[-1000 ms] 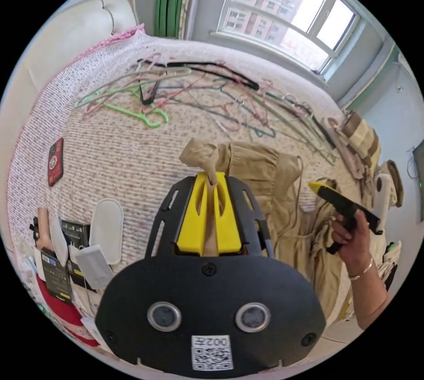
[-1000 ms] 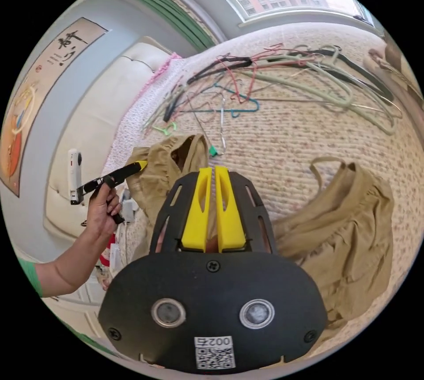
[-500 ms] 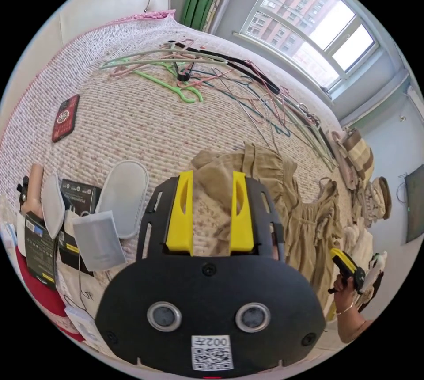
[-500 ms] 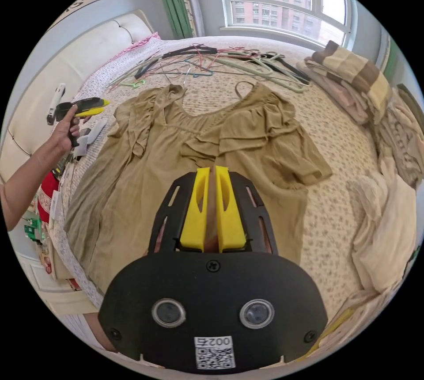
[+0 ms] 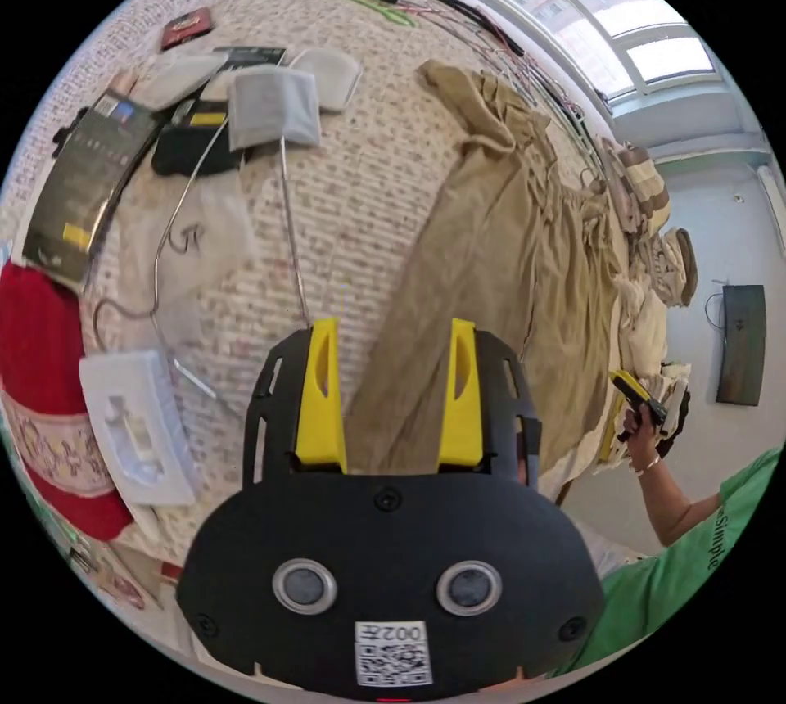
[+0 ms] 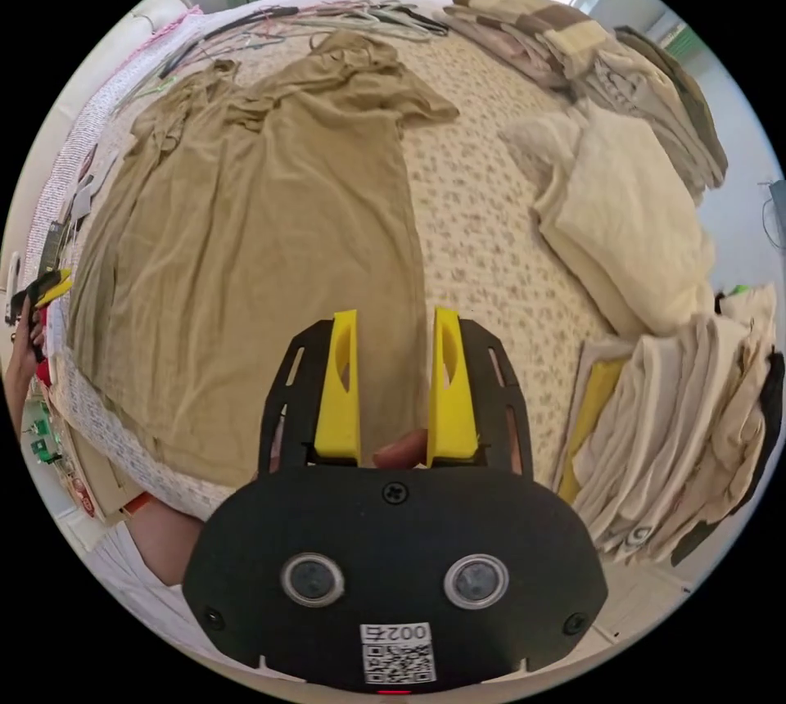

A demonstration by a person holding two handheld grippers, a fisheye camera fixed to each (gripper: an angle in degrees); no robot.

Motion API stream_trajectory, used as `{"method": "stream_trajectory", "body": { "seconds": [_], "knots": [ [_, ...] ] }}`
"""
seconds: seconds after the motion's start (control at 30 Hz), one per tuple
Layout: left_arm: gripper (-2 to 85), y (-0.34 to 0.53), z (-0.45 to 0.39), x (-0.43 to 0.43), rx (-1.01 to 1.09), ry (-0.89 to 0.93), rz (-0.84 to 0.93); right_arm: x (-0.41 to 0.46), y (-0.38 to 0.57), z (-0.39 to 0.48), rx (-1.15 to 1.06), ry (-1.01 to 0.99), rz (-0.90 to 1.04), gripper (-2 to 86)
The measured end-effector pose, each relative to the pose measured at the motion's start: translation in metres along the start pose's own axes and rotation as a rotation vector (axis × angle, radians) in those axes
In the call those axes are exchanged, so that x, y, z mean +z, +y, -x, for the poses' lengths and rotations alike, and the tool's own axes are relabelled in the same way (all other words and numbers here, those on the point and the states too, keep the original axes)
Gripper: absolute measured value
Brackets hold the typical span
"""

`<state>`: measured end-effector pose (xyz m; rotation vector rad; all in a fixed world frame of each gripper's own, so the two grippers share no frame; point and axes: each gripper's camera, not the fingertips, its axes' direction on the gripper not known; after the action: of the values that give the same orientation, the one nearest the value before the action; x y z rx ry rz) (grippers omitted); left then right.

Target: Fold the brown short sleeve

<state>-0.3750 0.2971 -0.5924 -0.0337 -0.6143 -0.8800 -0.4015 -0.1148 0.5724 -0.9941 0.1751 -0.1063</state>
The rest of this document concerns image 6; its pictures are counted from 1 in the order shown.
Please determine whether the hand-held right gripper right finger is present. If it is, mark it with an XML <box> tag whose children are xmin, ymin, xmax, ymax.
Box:
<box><xmin>426</xmin><ymin>307</ymin><xmax>480</xmax><ymax>467</ymax></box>

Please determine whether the person's right forearm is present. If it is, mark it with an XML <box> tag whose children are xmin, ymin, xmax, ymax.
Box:
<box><xmin>130</xmin><ymin>494</ymin><xmax>207</xmax><ymax>587</ymax></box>

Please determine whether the person's left forearm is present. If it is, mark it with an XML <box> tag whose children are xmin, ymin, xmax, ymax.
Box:
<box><xmin>1</xmin><ymin>369</ymin><xmax>33</xmax><ymax>441</ymax></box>

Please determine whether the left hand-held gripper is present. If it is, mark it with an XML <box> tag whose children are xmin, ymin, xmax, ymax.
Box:
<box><xmin>25</xmin><ymin>269</ymin><xmax>75</xmax><ymax>363</ymax></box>

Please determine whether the person's right hand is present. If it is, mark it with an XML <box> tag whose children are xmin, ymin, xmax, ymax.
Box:
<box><xmin>373</xmin><ymin>428</ymin><xmax>430</xmax><ymax>471</ymax></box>

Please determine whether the pile of clothes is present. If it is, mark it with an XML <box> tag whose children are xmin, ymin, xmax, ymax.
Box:
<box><xmin>432</xmin><ymin>0</ymin><xmax>786</xmax><ymax>569</ymax></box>

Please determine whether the brown short sleeve shirt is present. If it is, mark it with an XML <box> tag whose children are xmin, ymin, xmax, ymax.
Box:
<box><xmin>65</xmin><ymin>30</ymin><xmax>461</xmax><ymax>489</ymax></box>

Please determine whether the heap of clothes hangers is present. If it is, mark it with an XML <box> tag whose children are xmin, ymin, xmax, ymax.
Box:
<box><xmin>113</xmin><ymin>0</ymin><xmax>453</xmax><ymax>103</ymax></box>

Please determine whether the person's left hand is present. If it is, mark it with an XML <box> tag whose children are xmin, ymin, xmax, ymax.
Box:
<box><xmin>7</xmin><ymin>293</ymin><xmax>47</xmax><ymax>392</ymax></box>

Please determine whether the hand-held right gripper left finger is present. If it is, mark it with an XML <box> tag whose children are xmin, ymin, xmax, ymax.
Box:
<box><xmin>314</xmin><ymin>309</ymin><xmax>361</xmax><ymax>461</ymax></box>

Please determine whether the bed with floral sheet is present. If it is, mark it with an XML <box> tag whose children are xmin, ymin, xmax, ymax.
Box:
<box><xmin>27</xmin><ymin>0</ymin><xmax>729</xmax><ymax>524</ymax></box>

